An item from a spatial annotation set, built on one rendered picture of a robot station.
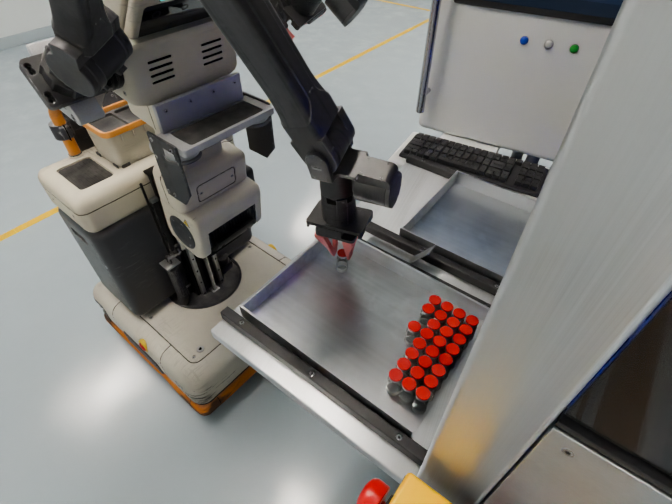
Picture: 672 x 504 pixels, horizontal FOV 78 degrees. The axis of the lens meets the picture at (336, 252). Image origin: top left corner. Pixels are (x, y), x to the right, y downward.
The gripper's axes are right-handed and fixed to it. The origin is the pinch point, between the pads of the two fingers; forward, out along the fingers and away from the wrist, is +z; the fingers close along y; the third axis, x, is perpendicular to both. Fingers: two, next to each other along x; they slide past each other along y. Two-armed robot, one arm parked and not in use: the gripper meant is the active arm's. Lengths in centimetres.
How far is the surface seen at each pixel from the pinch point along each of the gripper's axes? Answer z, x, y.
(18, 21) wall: 56, 239, -446
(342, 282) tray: 4.5, -3.3, 1.2
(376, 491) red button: -8.6, -37.7, 19.6
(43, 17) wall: 58, 262, -440
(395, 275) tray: 5.1, 2.3, 9.9
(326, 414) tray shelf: 4.6, -27.5, 8.6
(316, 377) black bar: 2.5, -23.7, 5.4
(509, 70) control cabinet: -8, 73, 20
